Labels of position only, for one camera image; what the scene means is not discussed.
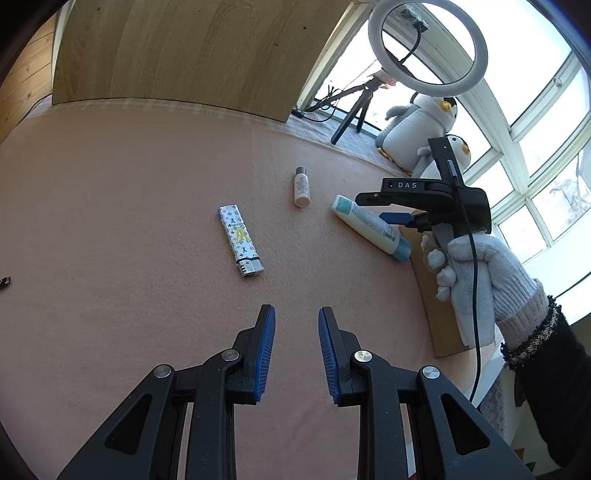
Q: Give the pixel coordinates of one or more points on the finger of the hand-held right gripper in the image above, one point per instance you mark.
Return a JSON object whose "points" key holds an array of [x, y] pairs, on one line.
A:
{"points": [[395, 217], [371, 198]]}

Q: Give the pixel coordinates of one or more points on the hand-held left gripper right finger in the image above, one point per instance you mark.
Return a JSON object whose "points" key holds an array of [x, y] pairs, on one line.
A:
{"points": [[328, 360]]}

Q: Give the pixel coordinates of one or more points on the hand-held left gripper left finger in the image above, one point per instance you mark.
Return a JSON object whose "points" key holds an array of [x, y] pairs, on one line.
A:
{"points": [[265, 360]]}

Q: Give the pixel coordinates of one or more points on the white lotion tube blue cap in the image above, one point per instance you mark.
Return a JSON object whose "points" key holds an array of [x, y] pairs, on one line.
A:
{"points": [[364, 221]]}

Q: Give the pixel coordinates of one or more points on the cardboard box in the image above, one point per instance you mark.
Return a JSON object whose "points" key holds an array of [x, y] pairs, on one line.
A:
{"points": [[438, 323]]}

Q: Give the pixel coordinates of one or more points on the small patterned lip balm tube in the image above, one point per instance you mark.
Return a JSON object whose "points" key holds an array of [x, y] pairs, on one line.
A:
{"points": [[240, 240]]}

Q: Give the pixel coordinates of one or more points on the person's right forearm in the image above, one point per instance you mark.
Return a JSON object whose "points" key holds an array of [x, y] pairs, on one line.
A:
{"points": [[563, 369]]}

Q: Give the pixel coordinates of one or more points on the person's right hand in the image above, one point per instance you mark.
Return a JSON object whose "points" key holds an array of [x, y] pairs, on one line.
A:
{"points": [[508, 277]]}

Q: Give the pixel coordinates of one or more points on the small penguin plush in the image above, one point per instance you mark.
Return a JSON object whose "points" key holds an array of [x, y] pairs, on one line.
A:
{"points": [[461, 150]]}

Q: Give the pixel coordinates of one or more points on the small white bottle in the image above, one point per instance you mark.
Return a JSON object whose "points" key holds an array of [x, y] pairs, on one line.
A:
{"points": [[302, 191]]}

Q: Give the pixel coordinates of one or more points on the large penguin plush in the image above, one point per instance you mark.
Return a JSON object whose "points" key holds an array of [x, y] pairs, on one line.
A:
{"points": [[415, 134]]}

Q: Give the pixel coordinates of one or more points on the black tripod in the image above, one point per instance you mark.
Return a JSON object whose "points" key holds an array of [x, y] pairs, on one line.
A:
{"points": [[351, 120]]}

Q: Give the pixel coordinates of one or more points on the black phone holder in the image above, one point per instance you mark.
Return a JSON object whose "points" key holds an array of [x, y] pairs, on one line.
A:
{"points": [[413, 16]]}

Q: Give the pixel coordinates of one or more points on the light wooden board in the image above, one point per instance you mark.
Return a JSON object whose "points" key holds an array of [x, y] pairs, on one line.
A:
{"points": [[184, 50]]}

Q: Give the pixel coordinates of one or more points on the wooden plank panel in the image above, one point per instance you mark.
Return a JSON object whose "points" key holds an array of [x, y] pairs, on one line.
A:
{"points": [[23, 78]]}

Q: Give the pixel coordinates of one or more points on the white window frame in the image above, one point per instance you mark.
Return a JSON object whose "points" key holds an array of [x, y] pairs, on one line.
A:
{"points": [[512, 161]]}

